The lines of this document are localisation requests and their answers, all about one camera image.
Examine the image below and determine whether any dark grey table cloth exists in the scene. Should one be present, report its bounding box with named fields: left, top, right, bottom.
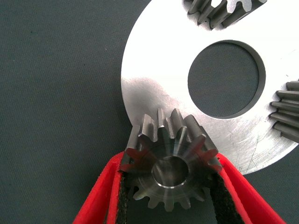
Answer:
left=0, top=0, right=299, bottom=224

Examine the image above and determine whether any round metal carrier plate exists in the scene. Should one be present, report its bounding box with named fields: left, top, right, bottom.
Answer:
left=121, top=0, right=299, bottom=175

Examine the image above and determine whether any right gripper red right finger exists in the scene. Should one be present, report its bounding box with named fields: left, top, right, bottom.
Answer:
left=209, top=153, right=287, bottom=224

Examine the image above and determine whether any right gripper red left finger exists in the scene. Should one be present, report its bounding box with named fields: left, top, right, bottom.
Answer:
left=72, top=152, right=131, bottom=224

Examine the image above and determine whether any brass-toned metal gear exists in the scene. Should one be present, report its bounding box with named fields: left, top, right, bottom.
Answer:
left=268, top=79, right=299, bottom=143

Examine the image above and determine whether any steel planetary gear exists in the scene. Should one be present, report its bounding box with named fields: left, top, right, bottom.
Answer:
left=183, top=0, right=269, bottom=31
left=120, top=107, right=223, bottom=212

